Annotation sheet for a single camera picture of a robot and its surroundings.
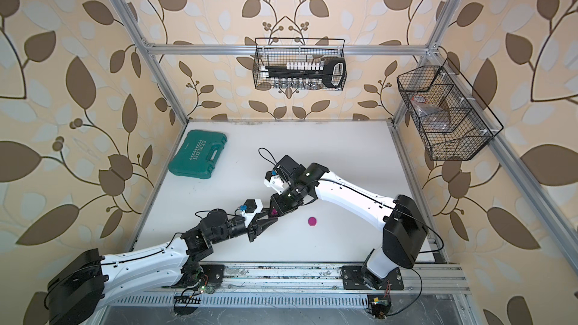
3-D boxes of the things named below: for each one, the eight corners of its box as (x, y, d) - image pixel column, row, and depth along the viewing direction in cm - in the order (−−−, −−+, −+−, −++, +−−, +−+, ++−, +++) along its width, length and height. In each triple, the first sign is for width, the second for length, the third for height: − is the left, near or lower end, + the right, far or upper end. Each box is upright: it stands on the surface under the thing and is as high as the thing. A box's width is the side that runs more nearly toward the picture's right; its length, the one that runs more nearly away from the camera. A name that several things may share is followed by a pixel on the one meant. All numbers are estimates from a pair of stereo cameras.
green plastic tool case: (170, 175, 102) (164, 168, 98) (194, 135, 118) (189, 127, 114) (209, 180, 101) (205, 173, 96) (228, 139, 117) (225, 131, 112)
